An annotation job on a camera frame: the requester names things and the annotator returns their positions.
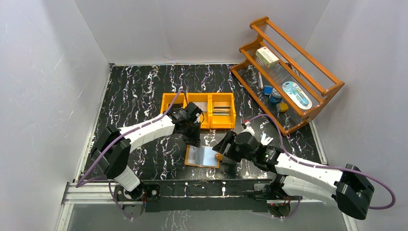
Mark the blue packaged cutter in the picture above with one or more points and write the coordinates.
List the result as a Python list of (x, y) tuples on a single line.
[(297, 95)]

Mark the orange card holder wallet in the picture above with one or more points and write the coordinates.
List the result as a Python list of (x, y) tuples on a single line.
[(202, 156)]

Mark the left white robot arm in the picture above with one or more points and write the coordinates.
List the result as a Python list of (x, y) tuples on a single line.
[(111, 151)]

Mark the white pen marker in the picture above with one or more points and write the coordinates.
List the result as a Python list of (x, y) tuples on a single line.
[(260, 81)]

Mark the orange wooden shelf rack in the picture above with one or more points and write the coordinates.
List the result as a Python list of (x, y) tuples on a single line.
[(295, 65)]

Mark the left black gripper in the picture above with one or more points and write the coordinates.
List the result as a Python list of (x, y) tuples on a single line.
[(192, 133)]

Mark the silver card stack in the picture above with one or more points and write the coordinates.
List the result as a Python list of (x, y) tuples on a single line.
[(202, 106)]

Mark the silver binder clip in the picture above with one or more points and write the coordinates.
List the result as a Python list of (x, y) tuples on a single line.
[(265, 139)]

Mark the yellow grey sharpener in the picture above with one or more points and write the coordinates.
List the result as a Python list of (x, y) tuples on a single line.
[(282, 107)]

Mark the white red box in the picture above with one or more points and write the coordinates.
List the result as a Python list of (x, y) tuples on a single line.
[(267, 57)]

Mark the blue eraser block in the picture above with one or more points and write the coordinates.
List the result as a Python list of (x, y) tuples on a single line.
[(267, 90)]

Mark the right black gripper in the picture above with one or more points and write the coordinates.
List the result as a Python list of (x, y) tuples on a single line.
[(228, 144)]

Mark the orange card stack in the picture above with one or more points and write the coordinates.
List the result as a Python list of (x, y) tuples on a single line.
[(222, 108)]

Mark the orange three-compartment bin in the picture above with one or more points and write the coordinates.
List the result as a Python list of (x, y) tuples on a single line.
[(208, 119)]

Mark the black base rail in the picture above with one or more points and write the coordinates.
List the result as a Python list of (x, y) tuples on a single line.
[(201, 195)]

